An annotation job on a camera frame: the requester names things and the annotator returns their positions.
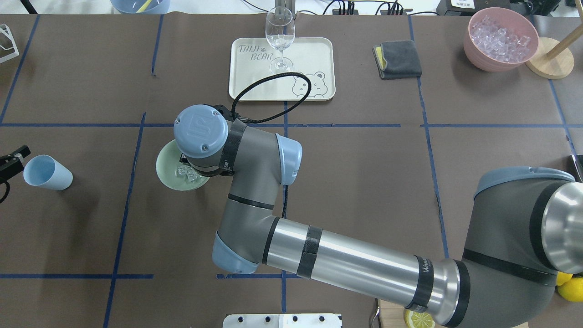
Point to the pink bowl of ice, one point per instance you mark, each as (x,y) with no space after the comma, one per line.
(499,39)

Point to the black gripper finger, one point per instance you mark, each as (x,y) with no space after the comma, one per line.
(12,164)

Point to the clear wine glass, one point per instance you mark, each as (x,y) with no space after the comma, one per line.
(280,33)

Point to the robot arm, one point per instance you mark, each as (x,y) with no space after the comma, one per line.
(526,226)

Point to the wooden cup stand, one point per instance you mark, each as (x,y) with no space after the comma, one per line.
(553,59)

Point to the light blue cup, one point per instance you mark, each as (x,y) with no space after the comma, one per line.
(46,172)

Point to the wooden cutting board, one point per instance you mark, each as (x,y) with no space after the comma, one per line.
(391,315)

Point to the yellow lemon round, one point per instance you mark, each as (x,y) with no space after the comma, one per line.
(571,289)

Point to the pale green bowl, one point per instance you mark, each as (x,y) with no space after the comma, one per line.
(167,161)

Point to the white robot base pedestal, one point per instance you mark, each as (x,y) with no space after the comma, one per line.
(284,320)

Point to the blue bowl on side table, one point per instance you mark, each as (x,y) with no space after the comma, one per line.
(141,7)

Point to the lemon half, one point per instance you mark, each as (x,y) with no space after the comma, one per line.
(414,319)

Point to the white wire dish rack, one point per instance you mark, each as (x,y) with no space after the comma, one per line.
(8,46)

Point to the ice cubes in cup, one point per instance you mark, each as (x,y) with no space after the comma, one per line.
(188,173)

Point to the grey yellow folded cloth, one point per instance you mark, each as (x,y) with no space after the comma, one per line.
(397,59)

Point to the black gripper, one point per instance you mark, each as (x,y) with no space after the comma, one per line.
(186,160)

